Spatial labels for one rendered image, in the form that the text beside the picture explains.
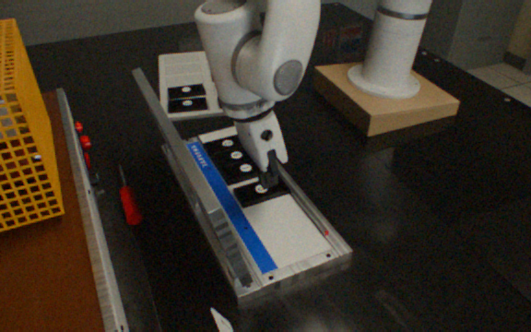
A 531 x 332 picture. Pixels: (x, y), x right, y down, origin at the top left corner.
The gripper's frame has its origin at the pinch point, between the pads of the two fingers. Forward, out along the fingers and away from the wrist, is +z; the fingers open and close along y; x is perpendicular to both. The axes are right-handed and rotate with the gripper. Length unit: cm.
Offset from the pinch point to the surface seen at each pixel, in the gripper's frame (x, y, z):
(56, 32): 38, 225, 37
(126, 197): 24.3, 12.2, 1.0
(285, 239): 2.5, -9.4, 6.2
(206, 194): 12.4, -13.4, -15.1
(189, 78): -2, 59, 8
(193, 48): -10, 82, 11
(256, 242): 7.1, -7.8, 5.3
